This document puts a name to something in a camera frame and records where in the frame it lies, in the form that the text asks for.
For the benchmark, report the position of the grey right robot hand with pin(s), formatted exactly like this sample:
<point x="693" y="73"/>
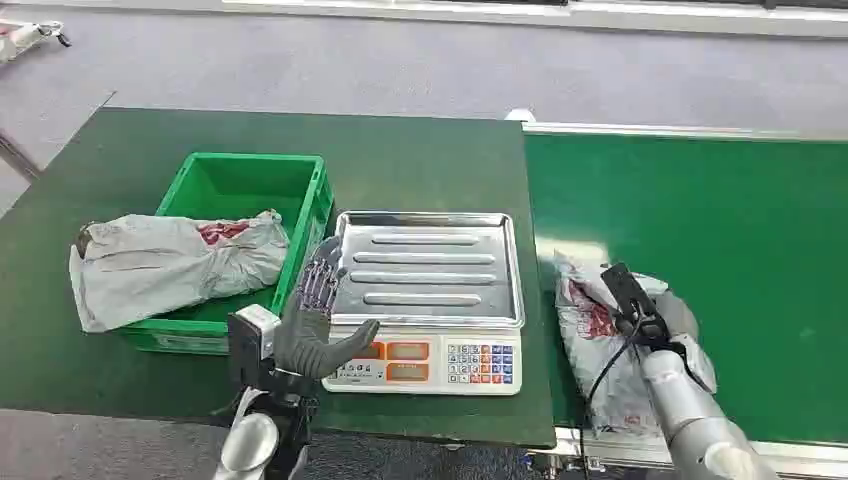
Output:
<point x="677" y="314"/>

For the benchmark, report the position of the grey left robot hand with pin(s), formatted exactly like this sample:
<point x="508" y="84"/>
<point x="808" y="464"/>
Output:
<point x="306" y="341"/>

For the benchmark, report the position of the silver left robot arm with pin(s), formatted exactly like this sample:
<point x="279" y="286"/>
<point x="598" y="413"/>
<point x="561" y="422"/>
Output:
<point x="262" y="437"/>

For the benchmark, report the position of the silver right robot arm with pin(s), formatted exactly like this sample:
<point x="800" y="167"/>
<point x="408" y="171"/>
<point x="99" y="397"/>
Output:
<point x="696" y="417"/>

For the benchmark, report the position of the black scanner device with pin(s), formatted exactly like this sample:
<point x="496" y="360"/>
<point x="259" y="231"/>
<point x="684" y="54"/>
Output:
<point x="632" y="298"/>

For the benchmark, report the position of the green conveyor belt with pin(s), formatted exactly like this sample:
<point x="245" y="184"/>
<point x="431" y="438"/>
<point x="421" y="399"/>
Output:
<point x="748" y="265"/>

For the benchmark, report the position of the white electronic scale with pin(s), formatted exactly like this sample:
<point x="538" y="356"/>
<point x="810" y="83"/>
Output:
<point x="424" y="371"/>

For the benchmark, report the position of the steel weighing tray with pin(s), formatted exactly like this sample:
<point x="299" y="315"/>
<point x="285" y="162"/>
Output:
<point x="427" y="265"/>

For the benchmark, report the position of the green plastic crate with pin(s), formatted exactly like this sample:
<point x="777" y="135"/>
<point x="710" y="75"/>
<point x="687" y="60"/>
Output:
<point x="232" y="189"/>

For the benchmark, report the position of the grey parcel bag red print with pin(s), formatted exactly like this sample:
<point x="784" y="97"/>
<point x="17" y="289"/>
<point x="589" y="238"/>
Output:
<point x="152" y="265"/>

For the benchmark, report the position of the dark green table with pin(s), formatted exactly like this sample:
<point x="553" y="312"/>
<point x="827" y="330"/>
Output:
<point x="424" y="166"/>

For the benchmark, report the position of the white round end cap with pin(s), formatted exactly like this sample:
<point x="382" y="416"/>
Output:
<point x="520" y="115"/>

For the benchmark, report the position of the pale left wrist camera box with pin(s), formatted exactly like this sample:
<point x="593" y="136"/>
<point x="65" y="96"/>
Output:
<point x="257" y="326"/>

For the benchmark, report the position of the aluminium conveyor frame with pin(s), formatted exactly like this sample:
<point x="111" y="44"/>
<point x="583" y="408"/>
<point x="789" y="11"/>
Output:
<point x="662" y="457"/>

